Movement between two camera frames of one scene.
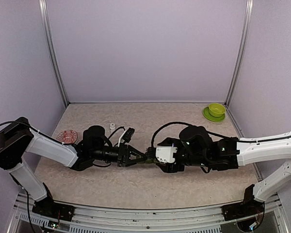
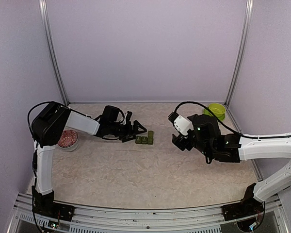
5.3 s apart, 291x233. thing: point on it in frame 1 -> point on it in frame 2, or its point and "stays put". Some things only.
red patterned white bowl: (68, 136) stays put
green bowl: (217, 109) stays put
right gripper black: (169, 168) -> (181, 142)
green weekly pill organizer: (149, 159) -> (148, 140)
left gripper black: (131, 150) -> (130, 131)
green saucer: (207, 114) stays put
